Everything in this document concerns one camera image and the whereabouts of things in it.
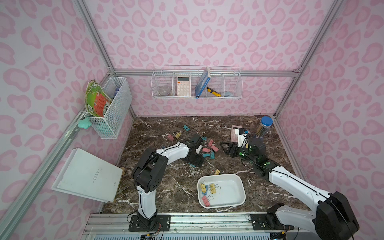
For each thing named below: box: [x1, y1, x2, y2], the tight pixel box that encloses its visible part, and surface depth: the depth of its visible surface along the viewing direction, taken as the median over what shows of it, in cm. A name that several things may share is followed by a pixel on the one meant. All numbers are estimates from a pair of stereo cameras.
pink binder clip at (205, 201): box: [201, 195, 211, 207], surface depth 80 cm
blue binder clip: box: [201, 184, 210, 196], surface depth 84 cm
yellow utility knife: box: [207, 87, 222, 97], surface depth 100 cm
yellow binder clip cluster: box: [200, 179, 221, 194], surface depth 84 cm
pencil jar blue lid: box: [255, 116, 273, 138], surface depth 94 cm
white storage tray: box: [197, 173, 246, 209], surface depth 84 cm
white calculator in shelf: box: [176, 76, 191, 96], surface depth 97 cm
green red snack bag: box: [85, 80, 113, 118], surface depth 74 cm
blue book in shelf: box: [195, 66, 211, 99], surface depth 90 cm
